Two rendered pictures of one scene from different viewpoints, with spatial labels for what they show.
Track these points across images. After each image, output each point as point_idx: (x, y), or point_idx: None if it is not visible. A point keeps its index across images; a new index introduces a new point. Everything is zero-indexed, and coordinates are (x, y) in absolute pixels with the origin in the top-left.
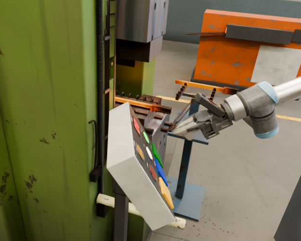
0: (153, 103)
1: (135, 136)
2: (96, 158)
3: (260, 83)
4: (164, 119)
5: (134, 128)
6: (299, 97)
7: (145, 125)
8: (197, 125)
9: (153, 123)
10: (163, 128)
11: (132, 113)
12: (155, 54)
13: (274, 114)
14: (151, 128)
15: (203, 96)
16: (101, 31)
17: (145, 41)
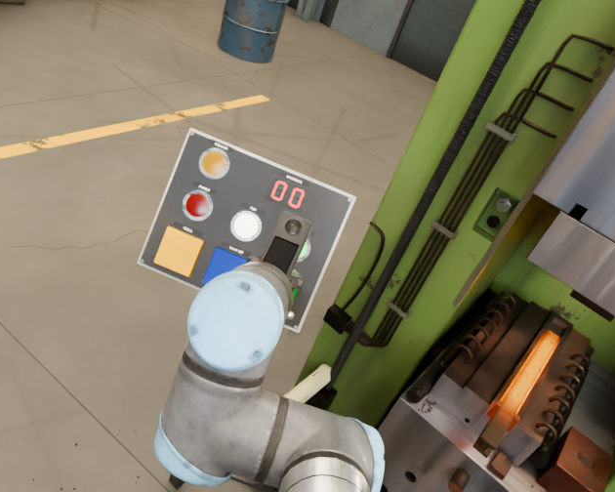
0: (539, 435)
1: (248, 167)
2: (352, 298)
3: (257, 278)
4: (496, 482)
5: (267, 173)
6: None
7: (439, 391)
8: (254, 257)
9: (467, 435)
10: (458, 472)
11: (321, 195)
12: (593, 291)
13: (182, 375)
14: (416, 389)
15: (289, 219)
16: (475, 99)
17: (534, 187)
